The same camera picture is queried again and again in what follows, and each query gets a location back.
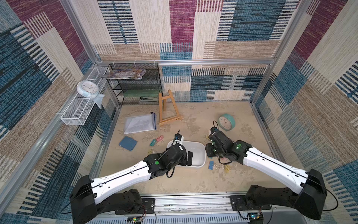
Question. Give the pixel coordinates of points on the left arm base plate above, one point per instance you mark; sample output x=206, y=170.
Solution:
x=146, y=207

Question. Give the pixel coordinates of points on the wooden mini easel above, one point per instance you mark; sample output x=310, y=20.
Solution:
x=168, y=110

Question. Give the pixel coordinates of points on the black wire mesh shelf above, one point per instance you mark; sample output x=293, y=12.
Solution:
x=128, y=92

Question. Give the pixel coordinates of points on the blue binder clip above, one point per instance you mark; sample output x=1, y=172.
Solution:
x=213, y=165

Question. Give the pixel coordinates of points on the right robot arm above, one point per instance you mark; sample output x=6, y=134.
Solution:
x=304, y=191

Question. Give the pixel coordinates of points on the pink binder clip far left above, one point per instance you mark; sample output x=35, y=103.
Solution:
x=160, y=139

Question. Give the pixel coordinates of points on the clear zip document pouch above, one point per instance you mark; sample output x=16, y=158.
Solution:
x=141, y=123

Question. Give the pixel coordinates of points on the teal binder clip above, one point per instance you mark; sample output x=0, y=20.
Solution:
x=153, y=143

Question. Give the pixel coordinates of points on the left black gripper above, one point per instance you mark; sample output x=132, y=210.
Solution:
x=189, y=161

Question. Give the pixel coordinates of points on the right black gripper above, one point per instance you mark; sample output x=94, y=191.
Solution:
x=210, y=150

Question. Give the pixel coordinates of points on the white plastic storage box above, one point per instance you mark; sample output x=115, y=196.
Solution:
x=199, y=153

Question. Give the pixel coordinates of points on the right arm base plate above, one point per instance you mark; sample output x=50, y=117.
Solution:
x=238, y=203

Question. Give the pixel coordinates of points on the green round alarm clock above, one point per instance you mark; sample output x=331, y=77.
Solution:
x=226, y=122

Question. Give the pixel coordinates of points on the white round clock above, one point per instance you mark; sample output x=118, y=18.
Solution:
x=87, y=89

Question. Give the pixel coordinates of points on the white wire wall basket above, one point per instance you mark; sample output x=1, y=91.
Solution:
x=77, y=112

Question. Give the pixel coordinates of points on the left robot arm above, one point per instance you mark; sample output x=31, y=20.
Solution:
x=91, y=197

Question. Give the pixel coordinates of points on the magazine on shelf top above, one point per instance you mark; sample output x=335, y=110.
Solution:
x=128, y=74

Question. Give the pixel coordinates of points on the black stapler on shelf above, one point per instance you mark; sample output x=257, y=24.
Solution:
x=148, y=99

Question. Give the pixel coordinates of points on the blue folded cloth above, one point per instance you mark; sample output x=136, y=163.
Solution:
x=128, y=143

